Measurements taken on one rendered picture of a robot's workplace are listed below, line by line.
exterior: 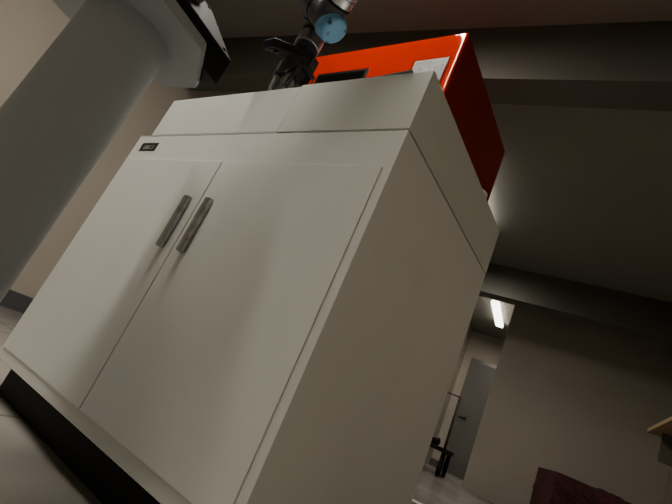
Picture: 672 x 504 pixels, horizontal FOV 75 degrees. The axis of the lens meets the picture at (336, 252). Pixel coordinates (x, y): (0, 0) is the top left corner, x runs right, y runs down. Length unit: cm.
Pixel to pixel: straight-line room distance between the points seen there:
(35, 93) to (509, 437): 624
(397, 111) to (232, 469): 68
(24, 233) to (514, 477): 616
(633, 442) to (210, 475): 614
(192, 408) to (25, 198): 43
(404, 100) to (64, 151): 61
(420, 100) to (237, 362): 58
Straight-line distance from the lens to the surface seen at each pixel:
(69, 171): 88
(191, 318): 90
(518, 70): 286
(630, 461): 662
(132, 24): 96
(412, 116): 87
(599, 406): 665
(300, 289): 75
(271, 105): 116
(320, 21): 125
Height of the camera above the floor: 33
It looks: 17 degrees up
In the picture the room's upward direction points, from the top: 24 degrees clockwise
